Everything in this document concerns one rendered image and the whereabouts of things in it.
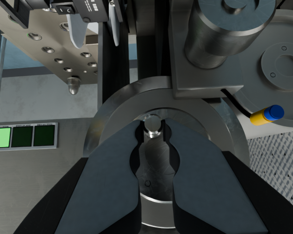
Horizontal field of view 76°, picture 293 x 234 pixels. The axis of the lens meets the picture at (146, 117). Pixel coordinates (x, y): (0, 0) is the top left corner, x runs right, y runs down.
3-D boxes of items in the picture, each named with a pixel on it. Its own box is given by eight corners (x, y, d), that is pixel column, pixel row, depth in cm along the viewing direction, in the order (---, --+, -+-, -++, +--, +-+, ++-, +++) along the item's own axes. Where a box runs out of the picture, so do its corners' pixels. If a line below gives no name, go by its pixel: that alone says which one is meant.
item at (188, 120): (146, 223, 14) (102, 133, 15) (147, 215, 16) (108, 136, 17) (233, 173, 14) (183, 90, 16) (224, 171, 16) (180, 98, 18)
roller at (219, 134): (222, 81, 17) (249, 222, 14) (181, 126, 42) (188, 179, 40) (94, 94, 17) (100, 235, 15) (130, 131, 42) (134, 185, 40)
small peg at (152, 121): (140, 115, 13) (160, 111, 13) (142, 123, 15) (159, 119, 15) (144, 136, 12) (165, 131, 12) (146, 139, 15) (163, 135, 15)
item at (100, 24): (103, -39, 22) (102, 112, 19) (129, 60, 45) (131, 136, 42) (98, -38, 22) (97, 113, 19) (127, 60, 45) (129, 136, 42)
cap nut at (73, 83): (77, 76, 51) (77, 92, 50) (83, 81, 55) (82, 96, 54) (64, 77, 51) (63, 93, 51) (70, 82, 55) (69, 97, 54)
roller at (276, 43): (339, 4, 18) (376, 125, 16) (232, 91, 43) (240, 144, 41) (215, 12, 19) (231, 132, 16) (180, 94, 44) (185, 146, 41)
